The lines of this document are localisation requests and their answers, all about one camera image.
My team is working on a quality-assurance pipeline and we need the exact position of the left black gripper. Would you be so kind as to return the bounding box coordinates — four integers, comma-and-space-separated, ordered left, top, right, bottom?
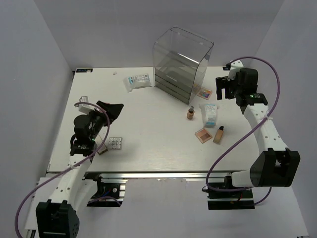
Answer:
87, 101, 123, 141

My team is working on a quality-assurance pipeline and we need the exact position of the colorful eyeshadow palette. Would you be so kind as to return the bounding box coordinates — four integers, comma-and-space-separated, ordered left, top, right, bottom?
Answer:
197, 87, 212, 100

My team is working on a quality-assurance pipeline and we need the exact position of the white blue tube pouch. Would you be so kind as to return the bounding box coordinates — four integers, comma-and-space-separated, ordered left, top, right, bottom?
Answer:
199, 104, 218, 127

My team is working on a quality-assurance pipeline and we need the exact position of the white cotton pad pack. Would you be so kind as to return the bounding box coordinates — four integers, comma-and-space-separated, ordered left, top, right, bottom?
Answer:
123, 73, 152, 92

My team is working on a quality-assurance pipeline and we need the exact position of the brown compact box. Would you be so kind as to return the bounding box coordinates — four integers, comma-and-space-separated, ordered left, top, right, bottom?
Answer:
95, 134, 108, 155

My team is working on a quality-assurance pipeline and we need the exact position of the pink eyeshadow palette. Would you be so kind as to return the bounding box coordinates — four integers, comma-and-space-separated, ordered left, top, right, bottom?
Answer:
195, 127, 212, 144

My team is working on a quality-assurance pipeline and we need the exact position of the clear acrylic makeup organizer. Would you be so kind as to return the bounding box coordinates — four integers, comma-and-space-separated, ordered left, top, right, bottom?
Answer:
153, 27, 214, 105

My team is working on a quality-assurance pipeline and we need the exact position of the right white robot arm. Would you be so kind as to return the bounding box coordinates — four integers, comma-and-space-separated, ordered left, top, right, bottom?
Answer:
215, 68, 300, 198

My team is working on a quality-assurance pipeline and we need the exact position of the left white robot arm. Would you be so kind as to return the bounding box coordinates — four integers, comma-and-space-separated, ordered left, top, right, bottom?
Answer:
36, 97, 124, 238

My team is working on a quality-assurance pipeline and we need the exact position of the silver nine-pan palette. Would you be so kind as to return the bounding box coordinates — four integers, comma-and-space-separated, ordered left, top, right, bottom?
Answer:
107, 137, 123, 150

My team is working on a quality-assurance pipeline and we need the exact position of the small foundation bottle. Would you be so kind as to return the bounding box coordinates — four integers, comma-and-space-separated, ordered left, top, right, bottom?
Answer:
187, 106, 195, 119

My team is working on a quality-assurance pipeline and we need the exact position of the beige foundation bottle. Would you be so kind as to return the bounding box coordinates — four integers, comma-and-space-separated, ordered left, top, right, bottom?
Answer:
213, 126, 224, 144

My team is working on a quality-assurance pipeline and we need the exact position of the left blue table label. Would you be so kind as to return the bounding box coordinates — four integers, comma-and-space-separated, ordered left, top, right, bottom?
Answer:
75, 68, 93, 73

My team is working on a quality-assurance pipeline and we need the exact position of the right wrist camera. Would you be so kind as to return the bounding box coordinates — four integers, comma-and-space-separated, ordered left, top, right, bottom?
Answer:
222, 60, 244, 81

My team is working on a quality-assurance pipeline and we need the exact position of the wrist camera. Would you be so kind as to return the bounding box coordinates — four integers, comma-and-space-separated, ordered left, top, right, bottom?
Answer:
75, 96, 95, 115
222, 60, 244, 81

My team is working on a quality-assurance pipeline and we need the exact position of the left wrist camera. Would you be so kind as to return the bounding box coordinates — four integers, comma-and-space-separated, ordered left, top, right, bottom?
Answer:
75, 96, 95, 115

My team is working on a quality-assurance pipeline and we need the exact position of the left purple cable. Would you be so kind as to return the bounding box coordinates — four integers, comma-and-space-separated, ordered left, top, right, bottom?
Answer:
15, 104, 111, 238

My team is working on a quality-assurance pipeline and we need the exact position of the purple cable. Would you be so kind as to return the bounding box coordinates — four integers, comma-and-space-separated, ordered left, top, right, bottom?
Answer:
206, 56, 281, 205
15, 104, 111, 238

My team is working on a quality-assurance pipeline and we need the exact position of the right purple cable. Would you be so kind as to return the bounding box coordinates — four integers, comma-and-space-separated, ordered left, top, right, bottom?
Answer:
206, 56, 281, 205

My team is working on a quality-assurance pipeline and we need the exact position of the aluminium front rail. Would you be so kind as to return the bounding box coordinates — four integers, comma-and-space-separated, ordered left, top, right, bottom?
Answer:
85, 171, 248, 180

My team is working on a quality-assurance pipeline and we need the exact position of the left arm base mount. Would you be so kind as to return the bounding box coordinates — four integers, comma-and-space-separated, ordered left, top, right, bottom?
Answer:
85, 173, 127, 207

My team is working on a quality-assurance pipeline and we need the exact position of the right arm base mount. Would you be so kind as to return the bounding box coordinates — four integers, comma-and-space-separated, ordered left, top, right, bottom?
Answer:
202, 173, 255, 210

